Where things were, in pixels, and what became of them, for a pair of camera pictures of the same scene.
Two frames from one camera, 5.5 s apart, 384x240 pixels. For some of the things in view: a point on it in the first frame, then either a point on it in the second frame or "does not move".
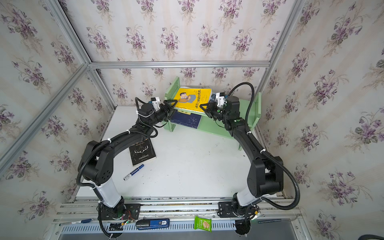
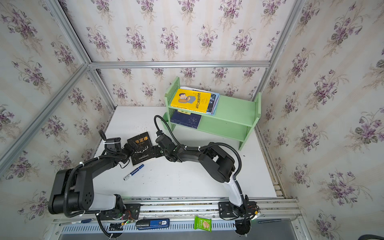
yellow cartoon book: [192, 98] does not move
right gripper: [211, 108] -> [159, 149]
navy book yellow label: [186, 118] does not move
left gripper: [168, 109] -> [130, 149]
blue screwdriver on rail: [76, 222] does not move
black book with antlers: [141, 152] does not move
